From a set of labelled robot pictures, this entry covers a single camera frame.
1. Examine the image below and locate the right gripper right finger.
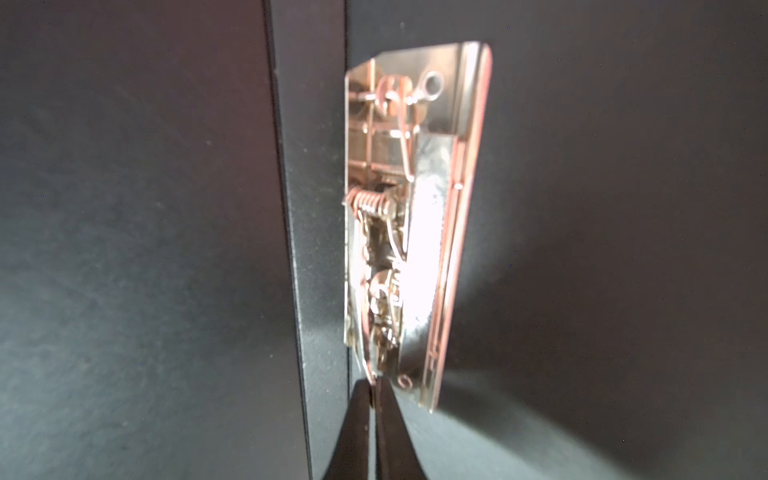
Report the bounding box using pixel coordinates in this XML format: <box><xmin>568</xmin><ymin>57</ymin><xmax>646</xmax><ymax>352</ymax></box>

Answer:
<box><xmin>374</xmin><ymin>377</ymin><xmax>427</xmax><ymax>480</ymax></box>

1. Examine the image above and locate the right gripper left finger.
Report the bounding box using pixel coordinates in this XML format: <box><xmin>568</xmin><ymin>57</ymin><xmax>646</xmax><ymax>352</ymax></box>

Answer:
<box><xmin>323</xmin><ymin>379</ymin><xmax>371</xmax><ymax>480</ymax></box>

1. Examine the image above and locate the blue clip folder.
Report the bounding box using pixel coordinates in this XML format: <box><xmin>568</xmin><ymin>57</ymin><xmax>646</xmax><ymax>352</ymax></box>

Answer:
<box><xmin>1</xmin><ymin>1</ymin><xmax>767</xmax><ymax>479</ymax></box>

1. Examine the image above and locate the metal folder lever clip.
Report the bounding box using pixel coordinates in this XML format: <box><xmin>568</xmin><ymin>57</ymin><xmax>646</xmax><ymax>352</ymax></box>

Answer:
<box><xmin>342</xmin><ymin>41</ymin><xmax>492</xmax><ymax>410</ymax></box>

